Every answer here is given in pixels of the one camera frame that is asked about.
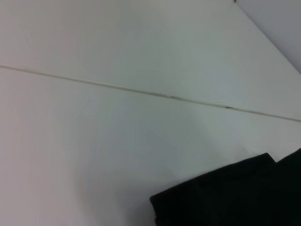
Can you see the black shirt with FREE print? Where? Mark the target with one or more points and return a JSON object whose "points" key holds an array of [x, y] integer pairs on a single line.
{"points": [[235, 195]]}

